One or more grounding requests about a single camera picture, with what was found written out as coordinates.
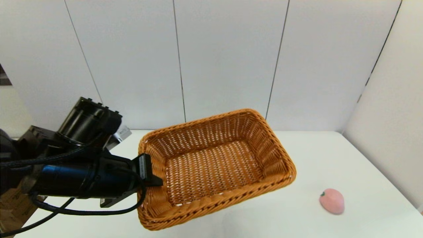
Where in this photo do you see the orange woven wicker basket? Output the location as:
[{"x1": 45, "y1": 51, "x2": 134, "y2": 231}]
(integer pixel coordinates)
[{"x1": 137, "y1": 108, "x2": 297, "y2": 231}]

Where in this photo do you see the brown cardboard box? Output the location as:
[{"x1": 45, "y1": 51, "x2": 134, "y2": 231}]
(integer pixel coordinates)
[{"x1": 0, "y1": 188, "x2": 39, "y2": 234}]

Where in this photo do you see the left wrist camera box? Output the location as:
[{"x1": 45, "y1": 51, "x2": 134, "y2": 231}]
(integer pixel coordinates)
[{"x1": 111, "y1": 124, "x2": 133, "y2": 151}]

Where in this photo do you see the pink toy peach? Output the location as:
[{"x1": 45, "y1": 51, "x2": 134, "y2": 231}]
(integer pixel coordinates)
[{"x1": 319, "y1": 188, "x2": 345, "y2": 215}]

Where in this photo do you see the dark grey wall fixture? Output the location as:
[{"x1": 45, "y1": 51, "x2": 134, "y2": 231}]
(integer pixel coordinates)
[{"x1": 0, "y1": 64, "x2": 13, "y2": 86}]

